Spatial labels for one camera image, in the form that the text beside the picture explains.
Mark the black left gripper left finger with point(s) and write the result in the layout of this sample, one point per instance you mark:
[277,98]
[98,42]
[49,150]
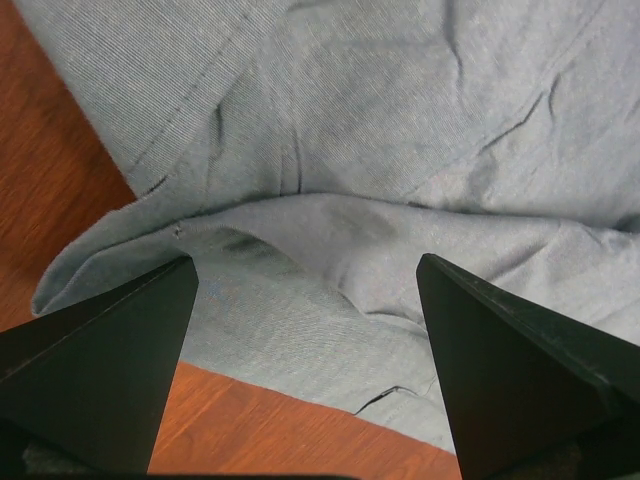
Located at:
[91,381]

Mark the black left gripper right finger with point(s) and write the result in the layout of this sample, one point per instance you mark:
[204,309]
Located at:
[528,391]

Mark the grey long sleeve shirt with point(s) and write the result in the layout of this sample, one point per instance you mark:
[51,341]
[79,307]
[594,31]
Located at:
[306,154]

